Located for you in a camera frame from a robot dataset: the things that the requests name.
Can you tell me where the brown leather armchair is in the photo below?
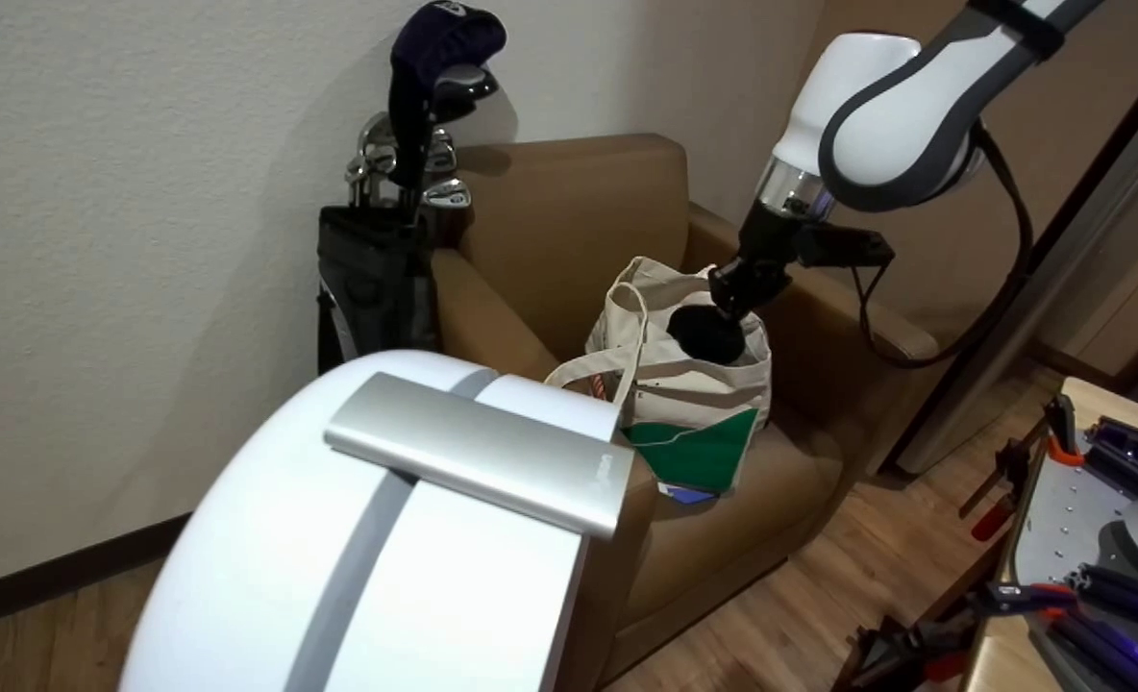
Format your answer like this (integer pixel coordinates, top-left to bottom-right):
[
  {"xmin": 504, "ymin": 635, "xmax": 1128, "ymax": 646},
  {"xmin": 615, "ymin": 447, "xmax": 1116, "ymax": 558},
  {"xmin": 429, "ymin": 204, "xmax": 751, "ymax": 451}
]
[{"xmin": 426, "ymin": 132, "xmax": 947, "ymax": 685}]

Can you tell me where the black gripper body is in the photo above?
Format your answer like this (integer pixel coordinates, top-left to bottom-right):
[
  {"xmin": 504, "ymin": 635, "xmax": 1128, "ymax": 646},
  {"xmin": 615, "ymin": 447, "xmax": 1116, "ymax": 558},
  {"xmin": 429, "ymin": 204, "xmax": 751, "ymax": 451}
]
[{"xmin": 728, "ymin": 187, "xmax": 829, "ymax": 300}]

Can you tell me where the white bladeless tower fan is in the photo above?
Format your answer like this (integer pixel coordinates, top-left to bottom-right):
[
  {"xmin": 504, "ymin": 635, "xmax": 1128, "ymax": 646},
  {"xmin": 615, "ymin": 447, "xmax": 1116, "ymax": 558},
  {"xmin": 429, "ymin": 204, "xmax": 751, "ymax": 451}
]
[{"xmin": 114, "ymin": 344, "xmax": 626, "ymax": 692}]

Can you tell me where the black golf bag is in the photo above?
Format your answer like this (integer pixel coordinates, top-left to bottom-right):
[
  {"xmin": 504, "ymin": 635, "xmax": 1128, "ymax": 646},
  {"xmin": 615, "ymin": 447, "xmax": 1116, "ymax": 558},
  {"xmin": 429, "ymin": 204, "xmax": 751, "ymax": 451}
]
[{"xmin": 317, "ymin": 198, "xmax": 446, "ymax": 375}]

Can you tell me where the robot mounting table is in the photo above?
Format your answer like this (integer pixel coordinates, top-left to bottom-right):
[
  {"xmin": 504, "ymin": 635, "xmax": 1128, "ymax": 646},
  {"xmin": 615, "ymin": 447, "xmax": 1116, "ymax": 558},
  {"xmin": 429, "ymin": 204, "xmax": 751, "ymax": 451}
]
[{"xmin": 960, "ymin": 374, "xmax": 1138, "ymax": 692}]

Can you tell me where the cream canvas tote bag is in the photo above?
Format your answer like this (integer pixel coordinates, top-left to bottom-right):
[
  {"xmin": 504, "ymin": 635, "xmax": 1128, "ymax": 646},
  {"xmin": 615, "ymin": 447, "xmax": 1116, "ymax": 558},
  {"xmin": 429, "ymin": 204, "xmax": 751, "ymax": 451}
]
[{"xmin": 544, "ymin": 248, "xmax": 777, "ymax": 511}]

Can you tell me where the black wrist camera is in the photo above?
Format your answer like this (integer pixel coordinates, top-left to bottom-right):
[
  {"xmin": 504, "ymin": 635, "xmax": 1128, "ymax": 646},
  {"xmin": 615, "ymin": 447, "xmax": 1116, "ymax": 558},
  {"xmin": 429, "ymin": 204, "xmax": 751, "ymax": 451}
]
[{"xmin": 801, "ymin": 224, "xmax": 897, "ymax": 271}]

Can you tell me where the black sock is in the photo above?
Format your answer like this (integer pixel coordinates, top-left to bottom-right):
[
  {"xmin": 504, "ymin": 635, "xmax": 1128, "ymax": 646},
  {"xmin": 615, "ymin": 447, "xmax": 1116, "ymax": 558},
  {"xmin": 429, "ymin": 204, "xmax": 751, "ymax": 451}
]
[{"xmin": 667, "ymin": 297, "xmax": 751, "ymax": 368}]

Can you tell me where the dark purple golf headcover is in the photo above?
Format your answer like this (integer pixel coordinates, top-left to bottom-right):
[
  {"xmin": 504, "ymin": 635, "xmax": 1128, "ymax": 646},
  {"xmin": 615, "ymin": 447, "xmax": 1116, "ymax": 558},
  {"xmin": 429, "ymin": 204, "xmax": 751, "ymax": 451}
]
[{"xmin": 386, "ymin": 0, "xmax": 511, "ymax": 134}]

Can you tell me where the dark metal stand pole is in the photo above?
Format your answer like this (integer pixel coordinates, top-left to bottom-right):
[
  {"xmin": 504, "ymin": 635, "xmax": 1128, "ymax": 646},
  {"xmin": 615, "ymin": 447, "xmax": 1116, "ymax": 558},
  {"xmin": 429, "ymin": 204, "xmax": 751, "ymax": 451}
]
[{"xmin": 884, "ymin": 33, "xmax": 1138, "ymax": 479}]

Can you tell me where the red black bar clamp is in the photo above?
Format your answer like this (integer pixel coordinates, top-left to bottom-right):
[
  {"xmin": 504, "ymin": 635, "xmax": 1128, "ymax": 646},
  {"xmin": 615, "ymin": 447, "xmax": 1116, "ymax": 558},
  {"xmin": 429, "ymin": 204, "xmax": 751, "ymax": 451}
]
[
  {"xmin": 952, "ymin": 397, "xmax": 1092, "ymax": 544},
  {"xmin": 836, "ymin": 611, "xmax": 989, "ymax": 692}
]

